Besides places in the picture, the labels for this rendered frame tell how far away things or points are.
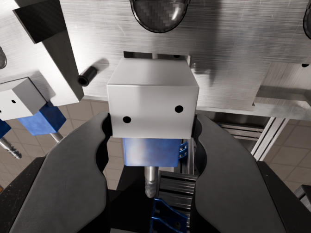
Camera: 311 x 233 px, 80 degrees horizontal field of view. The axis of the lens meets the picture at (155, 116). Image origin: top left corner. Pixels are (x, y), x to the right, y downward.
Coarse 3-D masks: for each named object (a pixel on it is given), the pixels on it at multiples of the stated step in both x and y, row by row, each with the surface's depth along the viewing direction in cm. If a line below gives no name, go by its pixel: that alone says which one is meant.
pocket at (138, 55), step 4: (124, 52) 15; (128, 52) 16; (132, 52) 17; (136, 52) 17; (140, 52) 17; (124, 56) 15; (128, 56) 16; (132, 56) 17; (136, 56) 17; (140, 56) 17; (144, 56) 17; (148, 56) 17; (152, 56) 17; (156, 56) 17; (160, 56) 17; (164, 56) 17; (168, 56) 17; (172, 56) 17; (176, 56) 17; (180, 56) 17; (184, 56) 17; (188, 56) 17; (192, 56) 14; (188, 60) 17; (188, 64) 17
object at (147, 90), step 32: (128, 64) 13; (160, 64) 13; (128, 96) 10; (160, 96) 10; (192, 96) 10; (128, 128) 11; (160, 128) 11; (192, 128) 11; (128, 160) 15; (160, 160) 15
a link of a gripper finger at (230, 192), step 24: (216, 144) 9; (240, 144) 9; (216, 168) 7; (240, 168) 8; (216, 192) 6; (240, 192) 7; (264, 192) 7; (192, 216) 6; (216, 216) 6; (240, 216) 6; (264, 216) 6
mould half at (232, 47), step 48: (96, 0) 12; (192, 0) 12; (240, 0) 11; (288, 0) 11; (96, 48) 15; (144, 48) 14; (192, 48) 14; (240, 48) 13; (288, 48) 13; (96, 96) 18; (240, 96) 15
